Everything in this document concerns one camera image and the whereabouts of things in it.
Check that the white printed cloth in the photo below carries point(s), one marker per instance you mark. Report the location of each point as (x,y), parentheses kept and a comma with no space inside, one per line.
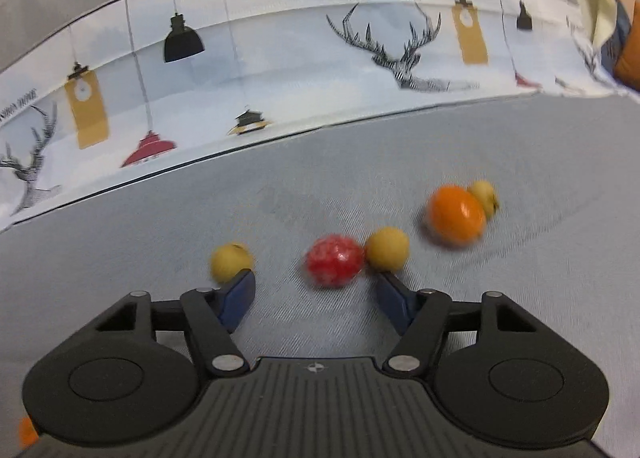
(300,63)

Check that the orange cushion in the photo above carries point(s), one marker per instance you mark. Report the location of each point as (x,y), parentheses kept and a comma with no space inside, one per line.
(630,66)

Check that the orange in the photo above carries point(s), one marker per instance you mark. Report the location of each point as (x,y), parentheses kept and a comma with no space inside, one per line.
(27,430)
(456,215)

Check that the red fruit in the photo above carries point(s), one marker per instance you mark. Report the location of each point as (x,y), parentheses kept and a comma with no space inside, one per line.
(334,260)

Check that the small yellow fruit with stem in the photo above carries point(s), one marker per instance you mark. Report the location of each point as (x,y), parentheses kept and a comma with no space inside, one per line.
(486,193)

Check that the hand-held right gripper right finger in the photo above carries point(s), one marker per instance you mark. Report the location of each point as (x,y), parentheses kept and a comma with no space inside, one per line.
(392,295)

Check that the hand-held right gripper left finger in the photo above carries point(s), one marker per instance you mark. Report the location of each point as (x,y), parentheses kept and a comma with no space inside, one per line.
(240,295)

